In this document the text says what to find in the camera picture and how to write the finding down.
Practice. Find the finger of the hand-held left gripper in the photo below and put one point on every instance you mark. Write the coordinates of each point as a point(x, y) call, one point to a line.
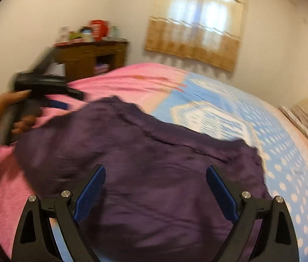
point(73, 94)
point(46, 60)

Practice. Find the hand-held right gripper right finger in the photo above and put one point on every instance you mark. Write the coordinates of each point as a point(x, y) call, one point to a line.
point(220, 193)

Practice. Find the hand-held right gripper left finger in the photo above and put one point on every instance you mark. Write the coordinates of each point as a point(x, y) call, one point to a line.
point(91, 193)

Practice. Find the purple padded jacket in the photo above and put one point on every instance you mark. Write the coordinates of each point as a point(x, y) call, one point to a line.
point(156, 169)

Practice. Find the green box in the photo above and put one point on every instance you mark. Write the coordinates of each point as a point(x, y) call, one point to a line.
point(75, 36)

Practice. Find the stack of books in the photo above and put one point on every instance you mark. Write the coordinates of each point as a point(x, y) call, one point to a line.
point(101, 68)

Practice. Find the brown wooden desk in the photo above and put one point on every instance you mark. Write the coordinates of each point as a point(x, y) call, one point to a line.
point(88, 56)

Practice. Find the red box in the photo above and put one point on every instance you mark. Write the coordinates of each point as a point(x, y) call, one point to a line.
point(99, 29)

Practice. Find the pink and blue bedspread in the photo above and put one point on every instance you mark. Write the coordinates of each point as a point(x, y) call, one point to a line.
point(252, 114)

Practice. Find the grey patterned pillow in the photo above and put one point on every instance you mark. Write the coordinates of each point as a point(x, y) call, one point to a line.
point(304, 120)

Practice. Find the beige patterned window curtain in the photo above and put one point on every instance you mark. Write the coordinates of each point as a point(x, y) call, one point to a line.
point(197, 27)

